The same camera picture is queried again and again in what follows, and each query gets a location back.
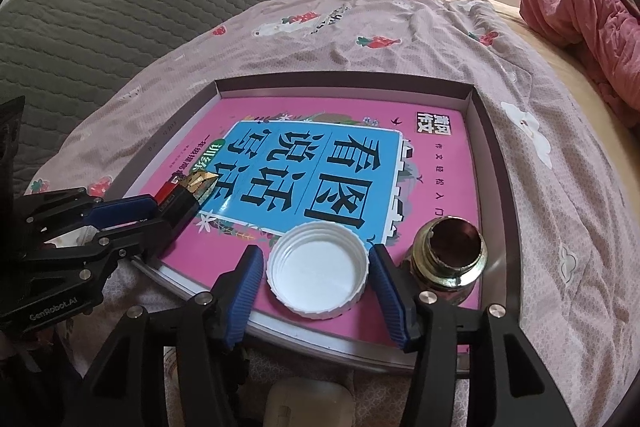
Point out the beige bedsheet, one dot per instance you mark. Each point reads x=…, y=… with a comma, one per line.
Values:
x=575, y=82

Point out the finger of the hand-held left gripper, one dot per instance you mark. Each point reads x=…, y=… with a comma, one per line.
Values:
x=125, y=249
x=125, y=209

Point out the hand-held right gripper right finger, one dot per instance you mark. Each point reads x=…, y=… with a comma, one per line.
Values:
x=390, y=297

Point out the pink strawberry printed blanket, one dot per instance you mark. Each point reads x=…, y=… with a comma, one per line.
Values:
x=375, y=22

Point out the grey quilted headboard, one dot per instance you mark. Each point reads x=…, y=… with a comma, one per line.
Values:
x=125, y=7

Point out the shiny metal pipe fitting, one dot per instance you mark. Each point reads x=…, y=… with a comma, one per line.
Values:
x=440, y=282

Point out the white ribbed jar lid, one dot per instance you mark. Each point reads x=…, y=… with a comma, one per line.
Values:
x=315, y=272

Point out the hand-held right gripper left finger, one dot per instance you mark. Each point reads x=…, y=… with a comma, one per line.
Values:
x=245, y=297

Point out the shallow grey cardboard box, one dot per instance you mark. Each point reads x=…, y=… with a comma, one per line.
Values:
x=500, y=207

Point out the red and black lighter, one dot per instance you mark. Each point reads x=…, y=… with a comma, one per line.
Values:
x=175, y=202

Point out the pink comforter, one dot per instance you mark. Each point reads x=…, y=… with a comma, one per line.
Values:
x=590, y=17

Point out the pink book with blue label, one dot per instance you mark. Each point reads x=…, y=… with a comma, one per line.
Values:
x=440, y=187

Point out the white earbuds case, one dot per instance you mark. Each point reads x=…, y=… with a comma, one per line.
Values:
x=305, y=404

